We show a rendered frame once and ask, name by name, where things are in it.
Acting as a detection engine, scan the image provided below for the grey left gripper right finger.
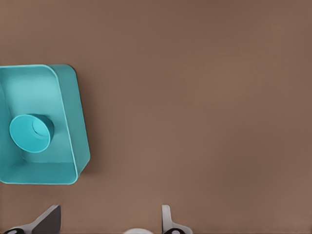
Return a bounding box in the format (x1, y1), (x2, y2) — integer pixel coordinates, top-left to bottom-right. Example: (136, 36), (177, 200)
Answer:
(161, 204), (193, 234)

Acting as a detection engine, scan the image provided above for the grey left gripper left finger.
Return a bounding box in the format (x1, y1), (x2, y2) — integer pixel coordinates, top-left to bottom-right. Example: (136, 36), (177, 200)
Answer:
(2, 204), (61, 234)

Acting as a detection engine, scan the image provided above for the turquoise cup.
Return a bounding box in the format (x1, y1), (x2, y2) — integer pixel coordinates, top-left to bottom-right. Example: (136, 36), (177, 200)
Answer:
(9, 113), (55, 154)

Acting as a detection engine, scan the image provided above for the turquoise plastic box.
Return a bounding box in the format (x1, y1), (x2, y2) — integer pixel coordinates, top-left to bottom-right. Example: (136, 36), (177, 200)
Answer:
(0, 64), (91, 185)

